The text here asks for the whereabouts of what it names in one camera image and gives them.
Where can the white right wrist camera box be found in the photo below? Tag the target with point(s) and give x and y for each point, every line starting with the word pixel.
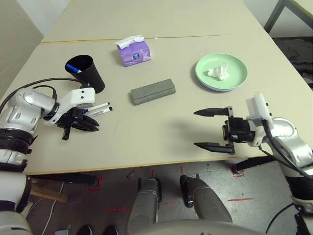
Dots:
pixel 259 107

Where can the black table foot bar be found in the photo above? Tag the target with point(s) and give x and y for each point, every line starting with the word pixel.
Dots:
pixel 252 162
pixel 73 178

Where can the light green plate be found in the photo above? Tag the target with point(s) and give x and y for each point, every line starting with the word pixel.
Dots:
pixel 234 68

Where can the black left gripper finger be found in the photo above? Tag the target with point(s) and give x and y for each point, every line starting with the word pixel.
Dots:
pixel 85 127
pixel 91 121

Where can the white tissue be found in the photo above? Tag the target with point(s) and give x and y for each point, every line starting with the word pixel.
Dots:
pixel 220 72

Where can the grey robot right leg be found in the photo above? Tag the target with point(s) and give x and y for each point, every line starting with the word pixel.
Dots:
pixel 207 203

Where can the black plastic cup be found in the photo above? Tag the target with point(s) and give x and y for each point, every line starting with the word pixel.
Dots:
pixel 93 76

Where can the grey robot leg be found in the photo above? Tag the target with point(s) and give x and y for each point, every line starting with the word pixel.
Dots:
pixel 146 203
pixel 207 203

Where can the grey glasses case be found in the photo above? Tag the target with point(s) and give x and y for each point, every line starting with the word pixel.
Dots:
pixel 151 91

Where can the wooden plank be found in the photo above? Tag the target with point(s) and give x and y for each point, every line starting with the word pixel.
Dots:
pixel 49 194

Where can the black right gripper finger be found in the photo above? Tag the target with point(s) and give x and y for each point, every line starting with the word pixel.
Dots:
pixel 212 112
pixel 214 147

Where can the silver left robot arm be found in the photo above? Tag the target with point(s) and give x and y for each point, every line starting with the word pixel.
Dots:
pixel 24 102

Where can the purple tissue pack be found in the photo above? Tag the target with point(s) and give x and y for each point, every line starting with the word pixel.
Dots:
pixel 137 57

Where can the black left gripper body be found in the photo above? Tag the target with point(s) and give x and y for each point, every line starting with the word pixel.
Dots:
pixel 72 118

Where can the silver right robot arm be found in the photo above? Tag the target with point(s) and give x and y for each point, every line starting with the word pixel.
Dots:
pixel 288 137

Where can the black shoe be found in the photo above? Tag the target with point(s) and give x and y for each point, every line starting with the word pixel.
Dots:
pixel 110 230
pixel 84 230

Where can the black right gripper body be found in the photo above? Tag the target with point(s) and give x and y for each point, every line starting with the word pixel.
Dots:
pixel 238 129

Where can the side table black frame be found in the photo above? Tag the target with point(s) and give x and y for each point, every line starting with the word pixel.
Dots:
pixel 275 16

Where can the grey robot torso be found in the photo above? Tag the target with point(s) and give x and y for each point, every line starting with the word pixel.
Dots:
pixel 195 228

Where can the grey blue box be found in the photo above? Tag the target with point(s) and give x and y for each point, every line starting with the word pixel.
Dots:
pixel 63 232

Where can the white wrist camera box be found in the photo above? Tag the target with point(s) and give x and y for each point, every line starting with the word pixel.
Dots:
pixel 75 96
pixel 259 107

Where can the white marker black cap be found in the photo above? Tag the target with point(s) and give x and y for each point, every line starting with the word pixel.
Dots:
pixel 100 112

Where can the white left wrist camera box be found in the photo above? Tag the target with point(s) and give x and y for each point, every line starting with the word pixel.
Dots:
pixel 75 96

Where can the grey robot left leg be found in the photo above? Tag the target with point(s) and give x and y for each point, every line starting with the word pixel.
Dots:
pixel 146 203

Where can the short blue marker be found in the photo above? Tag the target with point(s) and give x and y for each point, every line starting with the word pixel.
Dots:
pixel 72 68

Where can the white marker blue cap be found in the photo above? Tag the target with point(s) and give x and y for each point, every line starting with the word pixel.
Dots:
pixel 100 106

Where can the light blue plate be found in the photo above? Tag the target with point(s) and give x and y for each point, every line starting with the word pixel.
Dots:
pixel 220 90

